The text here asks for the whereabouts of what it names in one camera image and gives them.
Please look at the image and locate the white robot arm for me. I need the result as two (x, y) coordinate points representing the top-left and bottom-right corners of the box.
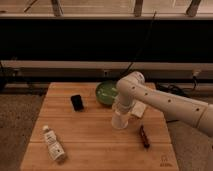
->
(111, 72), (213, 137)

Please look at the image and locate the black eraser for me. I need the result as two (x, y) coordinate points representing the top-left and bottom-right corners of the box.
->
(71, 95), (84, 111)

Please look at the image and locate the green bowl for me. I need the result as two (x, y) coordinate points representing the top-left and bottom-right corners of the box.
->
(95, 80), (118, 106)

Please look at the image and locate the white rectangular block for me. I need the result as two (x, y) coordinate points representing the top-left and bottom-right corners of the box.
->
(131, 101), (146, 118)

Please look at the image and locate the dark red pen knife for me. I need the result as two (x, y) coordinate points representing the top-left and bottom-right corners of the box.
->
(140, 125), (150, 149)

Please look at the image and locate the black power adapter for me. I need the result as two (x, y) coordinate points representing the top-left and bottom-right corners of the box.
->
(155, 83), (192, 97)

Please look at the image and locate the small plastic bottle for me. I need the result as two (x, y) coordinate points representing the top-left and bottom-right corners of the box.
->
(42, 125), (66, 164)

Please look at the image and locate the black power cable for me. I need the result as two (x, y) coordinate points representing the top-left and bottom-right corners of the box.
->
(117, 10), (158, 80)

